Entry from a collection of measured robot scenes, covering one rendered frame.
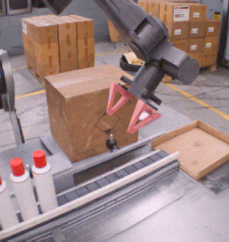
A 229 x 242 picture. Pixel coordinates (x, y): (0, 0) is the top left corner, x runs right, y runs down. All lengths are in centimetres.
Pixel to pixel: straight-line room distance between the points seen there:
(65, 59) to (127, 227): 334
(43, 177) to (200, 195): 53
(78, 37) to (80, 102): 309
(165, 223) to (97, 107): 45
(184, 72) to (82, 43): 350
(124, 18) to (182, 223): 61
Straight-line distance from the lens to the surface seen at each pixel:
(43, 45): 384
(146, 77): 62
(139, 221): 86
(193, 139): 124
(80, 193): 88
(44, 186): 75
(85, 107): 95
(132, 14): 58
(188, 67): 58
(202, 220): 90
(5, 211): 74
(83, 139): 101
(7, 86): 107
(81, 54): 406
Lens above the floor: 149
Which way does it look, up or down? 29 degrees down
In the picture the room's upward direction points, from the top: straight up
